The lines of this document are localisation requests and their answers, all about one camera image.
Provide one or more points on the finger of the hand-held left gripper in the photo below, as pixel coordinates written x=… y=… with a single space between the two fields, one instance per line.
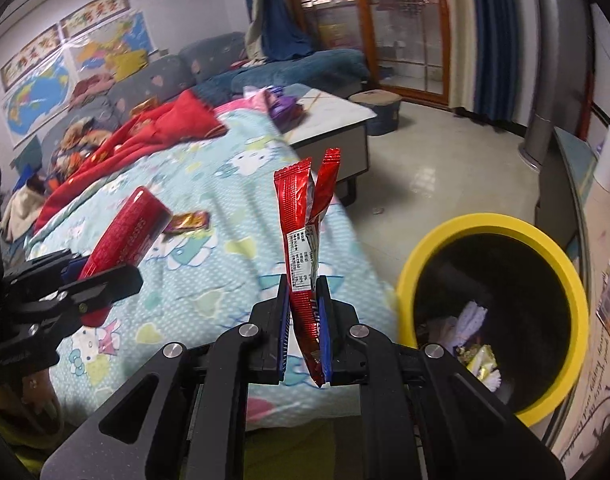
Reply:
x=70 y=266
x=105 y=287

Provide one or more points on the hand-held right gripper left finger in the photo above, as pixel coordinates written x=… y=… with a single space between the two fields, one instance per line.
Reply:
x=284 y=330

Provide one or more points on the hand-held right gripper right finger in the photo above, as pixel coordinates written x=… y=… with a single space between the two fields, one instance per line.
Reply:
x=326 y=340

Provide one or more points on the red cylindrical tube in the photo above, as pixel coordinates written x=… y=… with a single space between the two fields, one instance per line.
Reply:
x=130 y=230

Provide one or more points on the red snack wrapper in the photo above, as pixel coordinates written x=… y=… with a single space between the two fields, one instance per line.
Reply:
x=300 y=225

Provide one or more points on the pale foam net sleeve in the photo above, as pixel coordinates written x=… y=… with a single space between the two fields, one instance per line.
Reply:
x=470 y=317

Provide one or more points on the yellow trash bin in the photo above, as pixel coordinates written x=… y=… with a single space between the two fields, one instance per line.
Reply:
x=485 y=222

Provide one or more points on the person's left hand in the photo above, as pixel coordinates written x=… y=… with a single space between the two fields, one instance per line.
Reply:
x=37 y=405

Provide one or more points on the beige cloth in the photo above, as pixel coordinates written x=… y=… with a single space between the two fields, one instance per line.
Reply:
x=20 y=210

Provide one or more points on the brown gold candy wrapper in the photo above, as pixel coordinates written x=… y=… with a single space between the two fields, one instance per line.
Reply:
x=187 y=222

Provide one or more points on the pile of colourful clothes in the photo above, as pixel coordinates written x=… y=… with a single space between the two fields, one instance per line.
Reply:
x=80 y=135

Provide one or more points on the cartoon cat printed bed sheet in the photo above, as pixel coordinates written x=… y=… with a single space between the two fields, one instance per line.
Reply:
x=225 y=210

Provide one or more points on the red blanket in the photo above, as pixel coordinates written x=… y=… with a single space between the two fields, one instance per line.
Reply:
x=185 y=115

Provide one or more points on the grey patterned sofa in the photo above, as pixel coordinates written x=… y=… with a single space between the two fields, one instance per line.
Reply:
x=170 y=72

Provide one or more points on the white coffee table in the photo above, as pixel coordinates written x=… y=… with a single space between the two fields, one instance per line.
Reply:
x=330 y=115

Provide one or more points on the purple snack wrapper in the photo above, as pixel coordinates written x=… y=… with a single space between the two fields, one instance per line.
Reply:
x=285 y=107

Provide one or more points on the round blue stool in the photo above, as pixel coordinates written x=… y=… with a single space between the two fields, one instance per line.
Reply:
x=380 y=110

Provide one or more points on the dark blue plush blanket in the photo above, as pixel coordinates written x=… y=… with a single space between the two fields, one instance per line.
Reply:
x=310 y=67

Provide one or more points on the dark tv cabinet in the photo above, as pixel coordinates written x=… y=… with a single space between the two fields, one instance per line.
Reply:
x=560 y=195

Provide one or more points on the blue curtain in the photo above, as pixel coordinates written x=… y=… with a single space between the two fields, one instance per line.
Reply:
x=280 y=20
x=500 y=50

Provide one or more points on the wooden framed glass door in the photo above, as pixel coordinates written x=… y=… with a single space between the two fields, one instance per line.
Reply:
x=410 y=35

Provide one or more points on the silver tower air conditioner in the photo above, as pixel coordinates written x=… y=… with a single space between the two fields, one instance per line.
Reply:
x=547 y=35

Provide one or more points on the world map wall poster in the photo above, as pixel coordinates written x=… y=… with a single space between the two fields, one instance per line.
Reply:
x=35 y=85

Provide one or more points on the country map wall poster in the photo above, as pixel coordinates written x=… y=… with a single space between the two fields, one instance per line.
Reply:
x=110 y=40

